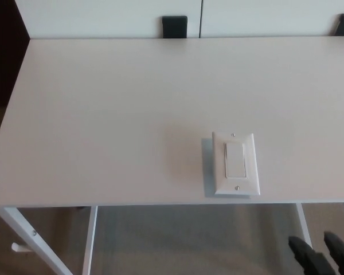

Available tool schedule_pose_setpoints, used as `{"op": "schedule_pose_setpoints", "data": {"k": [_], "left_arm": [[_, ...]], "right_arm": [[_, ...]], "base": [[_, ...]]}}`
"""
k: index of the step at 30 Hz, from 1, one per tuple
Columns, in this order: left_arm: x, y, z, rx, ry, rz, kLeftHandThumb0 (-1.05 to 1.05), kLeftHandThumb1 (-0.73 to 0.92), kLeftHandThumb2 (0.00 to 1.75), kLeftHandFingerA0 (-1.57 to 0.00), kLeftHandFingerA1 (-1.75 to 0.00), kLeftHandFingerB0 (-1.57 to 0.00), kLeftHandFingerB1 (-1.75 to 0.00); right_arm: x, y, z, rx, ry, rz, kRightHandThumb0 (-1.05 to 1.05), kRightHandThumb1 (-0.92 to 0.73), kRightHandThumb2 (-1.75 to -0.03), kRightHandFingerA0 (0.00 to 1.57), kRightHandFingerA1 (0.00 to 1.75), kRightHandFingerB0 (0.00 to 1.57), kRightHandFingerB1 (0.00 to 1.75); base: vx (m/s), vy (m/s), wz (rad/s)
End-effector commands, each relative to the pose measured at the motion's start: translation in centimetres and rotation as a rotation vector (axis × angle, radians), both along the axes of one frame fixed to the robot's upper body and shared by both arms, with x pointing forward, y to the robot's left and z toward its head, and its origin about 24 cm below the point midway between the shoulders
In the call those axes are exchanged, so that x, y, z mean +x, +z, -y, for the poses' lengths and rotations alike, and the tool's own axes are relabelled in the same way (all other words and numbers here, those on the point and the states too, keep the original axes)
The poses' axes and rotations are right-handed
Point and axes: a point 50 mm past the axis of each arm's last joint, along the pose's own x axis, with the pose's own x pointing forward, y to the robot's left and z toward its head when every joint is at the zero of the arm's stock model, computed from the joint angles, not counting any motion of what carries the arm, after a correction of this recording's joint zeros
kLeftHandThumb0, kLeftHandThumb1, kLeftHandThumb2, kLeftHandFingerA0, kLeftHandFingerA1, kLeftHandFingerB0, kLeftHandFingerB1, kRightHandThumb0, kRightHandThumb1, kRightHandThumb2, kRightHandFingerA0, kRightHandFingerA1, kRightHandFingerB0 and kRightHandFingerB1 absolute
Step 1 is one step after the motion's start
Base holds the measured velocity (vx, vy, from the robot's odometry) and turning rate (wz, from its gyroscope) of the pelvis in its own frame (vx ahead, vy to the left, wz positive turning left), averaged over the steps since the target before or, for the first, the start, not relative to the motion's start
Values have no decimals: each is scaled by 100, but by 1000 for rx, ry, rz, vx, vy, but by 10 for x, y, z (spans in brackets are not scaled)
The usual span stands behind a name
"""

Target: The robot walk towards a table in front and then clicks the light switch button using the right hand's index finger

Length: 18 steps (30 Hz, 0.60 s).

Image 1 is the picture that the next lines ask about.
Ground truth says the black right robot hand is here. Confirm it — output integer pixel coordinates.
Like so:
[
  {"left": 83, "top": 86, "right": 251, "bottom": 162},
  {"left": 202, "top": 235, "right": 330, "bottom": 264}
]
[{"left": 288, "top": 231, "right": 344, "bottom": 275}]

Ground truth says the white light switch with plate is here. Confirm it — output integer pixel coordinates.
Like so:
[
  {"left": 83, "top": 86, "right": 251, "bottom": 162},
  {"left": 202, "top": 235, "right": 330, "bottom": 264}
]
[{"left": 201, "top": 131, "right": 261, "bottom": 199}]

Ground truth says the white cabinet door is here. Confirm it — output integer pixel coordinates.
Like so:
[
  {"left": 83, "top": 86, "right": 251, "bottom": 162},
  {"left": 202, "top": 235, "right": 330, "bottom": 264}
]
[
  {"left": 201, "top": 0, "right": 344, "bottom": 38},
  {"left": 14, "top": 0, "right": 202, "bottom": 40}
]

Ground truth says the white peg on table leg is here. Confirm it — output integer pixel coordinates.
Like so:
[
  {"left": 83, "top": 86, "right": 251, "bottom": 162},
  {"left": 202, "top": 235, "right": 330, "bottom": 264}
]
[{"left": 11, "top": 242, "right": 32, "bottom": 253}]

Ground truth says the dark brown panel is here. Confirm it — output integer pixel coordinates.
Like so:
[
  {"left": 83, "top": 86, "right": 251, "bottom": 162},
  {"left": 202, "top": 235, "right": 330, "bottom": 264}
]
[{"left": 0, "top": 0, "right": 32, "bottom": 110}]

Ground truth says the white metal table leg frame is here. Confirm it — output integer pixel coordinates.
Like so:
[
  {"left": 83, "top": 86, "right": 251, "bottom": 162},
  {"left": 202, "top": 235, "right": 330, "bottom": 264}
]
[
  {"left": 0, "top": 205, "right": 99, "bottom": 275},
  {"left": 295, "top": 202, "right": 315, "bottom": 250}
]

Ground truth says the black bracket left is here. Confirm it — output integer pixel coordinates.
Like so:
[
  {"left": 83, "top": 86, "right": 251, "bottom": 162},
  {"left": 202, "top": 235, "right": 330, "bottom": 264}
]
[{"left": 162, "top": 15, "right": 188, "bottom": 39}]

